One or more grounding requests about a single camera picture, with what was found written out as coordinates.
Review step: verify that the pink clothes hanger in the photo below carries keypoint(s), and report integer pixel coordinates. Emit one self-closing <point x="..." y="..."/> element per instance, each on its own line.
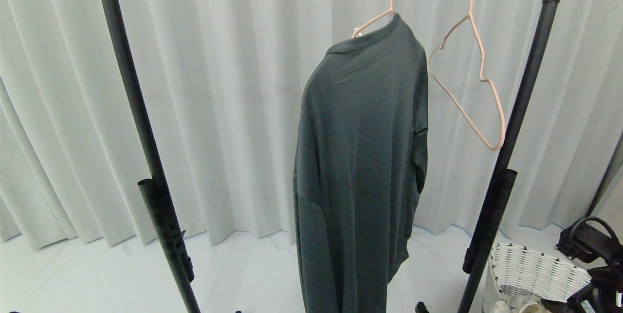
<point x="391" y="4"/>
<point x="471" y="7"/>

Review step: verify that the cream printed garment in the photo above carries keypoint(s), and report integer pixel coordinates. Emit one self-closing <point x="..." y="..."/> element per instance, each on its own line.
<point x="525" y="308"/>

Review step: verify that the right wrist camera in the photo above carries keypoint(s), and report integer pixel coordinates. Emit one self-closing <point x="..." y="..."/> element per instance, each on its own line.
<point x="584" y="245"/>

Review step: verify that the white curtain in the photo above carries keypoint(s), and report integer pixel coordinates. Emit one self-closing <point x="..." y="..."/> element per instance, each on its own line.
<point x="219" y="108"/>

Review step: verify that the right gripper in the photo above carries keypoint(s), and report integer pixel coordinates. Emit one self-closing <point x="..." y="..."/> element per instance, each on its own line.
<point x="579" y="296"/>

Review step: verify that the black clothes rack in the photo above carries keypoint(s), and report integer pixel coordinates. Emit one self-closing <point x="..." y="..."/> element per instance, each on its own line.
<point x="159" y="215"/>

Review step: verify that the white laundry basket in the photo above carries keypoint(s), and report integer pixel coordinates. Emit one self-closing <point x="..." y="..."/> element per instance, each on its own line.
<point x="535" y="274"/>

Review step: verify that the dark grey long-sleeved shirt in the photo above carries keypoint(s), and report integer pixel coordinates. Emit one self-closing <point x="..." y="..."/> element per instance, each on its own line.
<point x="360" y="157"/>

